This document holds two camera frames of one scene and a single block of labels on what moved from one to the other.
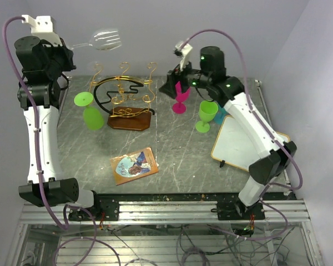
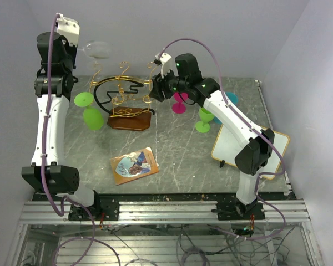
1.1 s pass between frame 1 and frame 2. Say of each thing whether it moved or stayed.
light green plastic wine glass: stayed
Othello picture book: stayed
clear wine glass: moved
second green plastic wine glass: stayed
